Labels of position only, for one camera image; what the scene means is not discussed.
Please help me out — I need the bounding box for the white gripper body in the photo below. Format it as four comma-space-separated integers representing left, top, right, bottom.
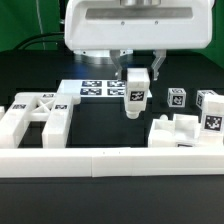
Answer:
65, 0, 214, 51

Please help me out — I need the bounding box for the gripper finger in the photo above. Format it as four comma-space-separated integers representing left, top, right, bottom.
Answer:
110, 50, 127, 80
151, 49, 166, 81

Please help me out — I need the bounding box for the white chair seat panel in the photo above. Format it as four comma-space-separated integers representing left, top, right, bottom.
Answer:
147, 114, 224, 148

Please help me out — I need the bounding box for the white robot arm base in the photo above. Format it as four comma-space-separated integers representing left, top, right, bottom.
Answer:
74, 50, 133, 65

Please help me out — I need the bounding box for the white base tag plate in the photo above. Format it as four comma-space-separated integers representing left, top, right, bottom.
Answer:
57, 79, 153, 100

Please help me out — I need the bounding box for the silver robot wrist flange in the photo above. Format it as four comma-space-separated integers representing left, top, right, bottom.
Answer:
120, 0, 161, 7

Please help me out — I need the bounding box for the white tagged cube part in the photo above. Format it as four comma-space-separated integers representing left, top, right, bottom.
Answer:
167, 88, 186, 108

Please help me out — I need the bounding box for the small tagged cube right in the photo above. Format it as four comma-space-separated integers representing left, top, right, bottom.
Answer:
196, 90, 216, 109

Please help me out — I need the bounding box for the black cable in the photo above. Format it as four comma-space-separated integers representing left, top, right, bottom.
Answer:
13, 31, 66, 51

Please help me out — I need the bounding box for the white chair back frame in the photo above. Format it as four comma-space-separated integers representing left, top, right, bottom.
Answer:
0, 92, 81, 149

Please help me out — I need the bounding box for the white fence wall rail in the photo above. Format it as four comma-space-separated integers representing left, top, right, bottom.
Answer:
0, 147, 224, 178

